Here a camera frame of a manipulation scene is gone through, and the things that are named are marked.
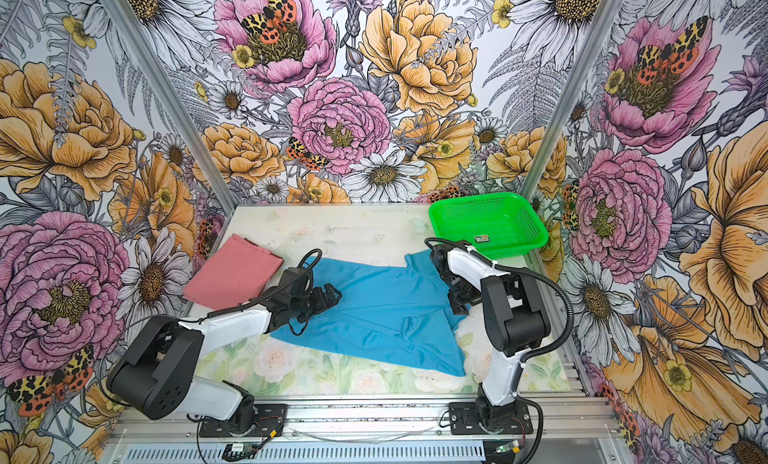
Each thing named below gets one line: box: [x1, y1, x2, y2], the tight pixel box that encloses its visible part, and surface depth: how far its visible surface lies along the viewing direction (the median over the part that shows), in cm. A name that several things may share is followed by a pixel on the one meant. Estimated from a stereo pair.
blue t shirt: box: [270, 250, 472, 377], surface depth 91 cm
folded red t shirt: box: [183, 234, 284, 311], surface depth 99 cm
